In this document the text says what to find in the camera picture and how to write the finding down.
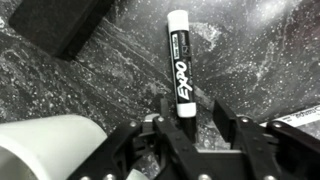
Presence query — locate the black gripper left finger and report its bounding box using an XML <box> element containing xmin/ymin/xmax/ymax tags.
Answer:
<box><xmin>66</xmin><ymin>96</ymin><xmax>202</xmax><ymax>180</ymax></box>

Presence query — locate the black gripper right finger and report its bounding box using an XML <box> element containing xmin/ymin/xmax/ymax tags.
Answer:
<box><xmin>212</xmin><ymin>99</ymin><xmax>320</xmax><ymax>180</ymax></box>

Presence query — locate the white Expo marker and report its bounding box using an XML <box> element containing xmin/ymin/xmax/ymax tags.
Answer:
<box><xmin>166</xmin><ymin>9</ymin><xmax>198</xmax><ymax>119</ymax></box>

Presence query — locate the black slim marker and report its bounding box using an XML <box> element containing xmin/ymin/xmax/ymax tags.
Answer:
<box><xmin>259</xmin><ymin>104</ymin><xmax>320</xmax><ymax>128</ymax></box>

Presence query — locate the white ceramic mug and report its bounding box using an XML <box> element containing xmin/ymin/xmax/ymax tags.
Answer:
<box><xmin>0</xmin><ymin>114</ymin><xmax>110</xmax><ymax>180</ymax></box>

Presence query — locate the black whiteboard eraser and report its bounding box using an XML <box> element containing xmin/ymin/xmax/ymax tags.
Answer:
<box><xmin>7</xmin><ymin>0</ymin><xmax>116</xmax><ymax>62</ymax></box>

